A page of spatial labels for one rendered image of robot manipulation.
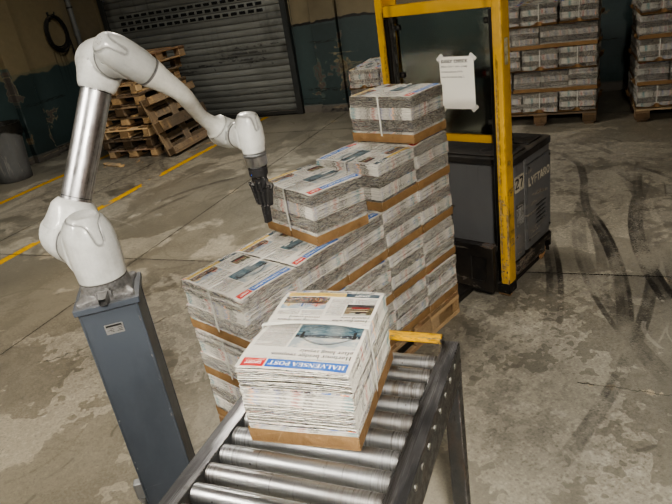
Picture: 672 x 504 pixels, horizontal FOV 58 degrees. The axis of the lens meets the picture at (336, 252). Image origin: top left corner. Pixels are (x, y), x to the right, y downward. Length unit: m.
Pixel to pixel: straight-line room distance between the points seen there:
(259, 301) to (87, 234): 0.66
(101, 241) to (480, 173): 2.26
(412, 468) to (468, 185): 2.43
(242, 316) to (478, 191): 1.85
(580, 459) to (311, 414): 1.42
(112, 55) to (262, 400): 1.16
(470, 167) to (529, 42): 3.69
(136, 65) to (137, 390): 1.07
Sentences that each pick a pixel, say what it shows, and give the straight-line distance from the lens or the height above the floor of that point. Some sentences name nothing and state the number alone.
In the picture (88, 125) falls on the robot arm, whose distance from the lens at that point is 2.19.
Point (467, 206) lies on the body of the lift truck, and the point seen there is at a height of 0.48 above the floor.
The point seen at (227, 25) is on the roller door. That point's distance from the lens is 10.08.
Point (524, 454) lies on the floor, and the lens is 2.64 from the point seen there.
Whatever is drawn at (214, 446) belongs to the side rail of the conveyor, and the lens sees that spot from 1.62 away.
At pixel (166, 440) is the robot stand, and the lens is 2.33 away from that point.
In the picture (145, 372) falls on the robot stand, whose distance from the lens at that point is 2.17.
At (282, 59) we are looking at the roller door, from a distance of 9.71.
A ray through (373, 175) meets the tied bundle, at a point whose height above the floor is 1.01.
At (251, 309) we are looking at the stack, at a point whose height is 0.77.
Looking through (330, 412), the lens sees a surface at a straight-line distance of 1.45.
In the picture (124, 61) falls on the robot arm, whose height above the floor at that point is 1.68.
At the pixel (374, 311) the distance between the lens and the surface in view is 1.56.
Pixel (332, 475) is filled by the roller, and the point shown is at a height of 0.79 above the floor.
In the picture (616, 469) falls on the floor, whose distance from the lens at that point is 2.63.
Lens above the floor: 1.81
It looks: 24 degrees down
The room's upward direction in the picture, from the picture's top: 9 degrees counter-clockwise
